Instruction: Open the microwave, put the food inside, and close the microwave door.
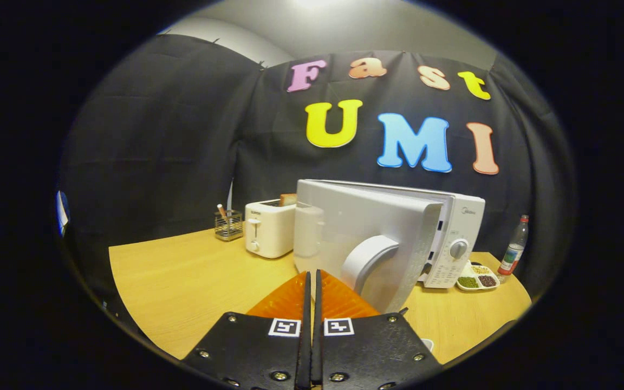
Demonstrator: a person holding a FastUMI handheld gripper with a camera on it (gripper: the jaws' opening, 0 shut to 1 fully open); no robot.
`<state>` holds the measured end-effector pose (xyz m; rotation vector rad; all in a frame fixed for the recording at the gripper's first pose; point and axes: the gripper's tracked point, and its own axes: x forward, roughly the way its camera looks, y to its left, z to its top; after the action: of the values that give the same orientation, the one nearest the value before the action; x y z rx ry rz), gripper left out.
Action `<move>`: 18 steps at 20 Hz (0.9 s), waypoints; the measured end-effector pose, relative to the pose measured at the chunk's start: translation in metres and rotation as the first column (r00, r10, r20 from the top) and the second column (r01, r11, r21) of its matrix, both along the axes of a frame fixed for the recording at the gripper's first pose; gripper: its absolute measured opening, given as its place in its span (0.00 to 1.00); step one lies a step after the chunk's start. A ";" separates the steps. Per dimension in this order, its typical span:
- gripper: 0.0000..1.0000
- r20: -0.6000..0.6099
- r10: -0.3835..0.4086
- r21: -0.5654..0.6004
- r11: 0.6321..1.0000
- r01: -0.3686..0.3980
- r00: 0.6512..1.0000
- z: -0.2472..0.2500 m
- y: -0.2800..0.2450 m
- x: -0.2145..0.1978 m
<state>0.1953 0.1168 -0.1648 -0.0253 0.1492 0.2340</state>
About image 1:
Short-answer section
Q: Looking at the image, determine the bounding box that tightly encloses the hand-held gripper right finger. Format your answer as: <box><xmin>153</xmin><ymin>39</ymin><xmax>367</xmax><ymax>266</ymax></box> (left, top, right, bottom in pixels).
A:
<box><xmin>312</xmin><ymin>269</ymin><xmax>444</xmax><ymax>390</ymax></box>

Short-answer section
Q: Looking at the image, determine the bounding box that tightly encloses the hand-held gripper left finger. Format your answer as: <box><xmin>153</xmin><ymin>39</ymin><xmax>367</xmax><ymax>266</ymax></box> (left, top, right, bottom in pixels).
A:
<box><xmin>181</xmin><ymin>270</ymin><xmax>313</xmax><ymax>390</ymax></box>

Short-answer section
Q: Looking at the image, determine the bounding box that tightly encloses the white toaster oven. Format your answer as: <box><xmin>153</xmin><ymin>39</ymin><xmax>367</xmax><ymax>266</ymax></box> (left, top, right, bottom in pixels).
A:
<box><xmin>292</xmin><ymin>179</ymin><xmax>486</xmax><ymax>315</ymax></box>

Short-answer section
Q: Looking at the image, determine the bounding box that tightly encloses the white bread toaster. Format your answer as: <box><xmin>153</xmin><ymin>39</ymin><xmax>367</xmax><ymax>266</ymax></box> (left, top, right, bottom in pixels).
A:
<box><xmin>244</xmin><ymin>199</ymin><xmax>297</xmax><ymax>259</ymax></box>

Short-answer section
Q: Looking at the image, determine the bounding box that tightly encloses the white divided bean dish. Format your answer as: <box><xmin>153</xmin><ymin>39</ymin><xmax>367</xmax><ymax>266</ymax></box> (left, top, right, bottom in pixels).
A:
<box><xmin>456</xmin><ymin>262</ymin><xmax>501</xmax><ymax>292</ymax></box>

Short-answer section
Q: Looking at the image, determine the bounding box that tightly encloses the clear plastic water bottle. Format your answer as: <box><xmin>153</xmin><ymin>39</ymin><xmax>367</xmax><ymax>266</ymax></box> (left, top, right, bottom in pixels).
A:
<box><xmin>497</xmin><ymin>215</ymin><xmax>529</xmax><ymax>277</ymax></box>

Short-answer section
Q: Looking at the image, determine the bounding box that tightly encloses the black backdrop cloth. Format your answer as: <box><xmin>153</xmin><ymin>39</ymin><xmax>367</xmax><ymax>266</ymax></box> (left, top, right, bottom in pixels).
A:
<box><xmin>57</xmin><ymin>34</ymin><xmax>578</xmax><ymax>304</ymax></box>

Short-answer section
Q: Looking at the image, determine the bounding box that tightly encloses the wire utensil holder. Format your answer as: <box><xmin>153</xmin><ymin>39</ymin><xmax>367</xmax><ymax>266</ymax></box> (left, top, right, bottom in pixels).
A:
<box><xmin>214</xmin><ymin>210</ymin><xmax>244</xmax><ymax>242</ymax></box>

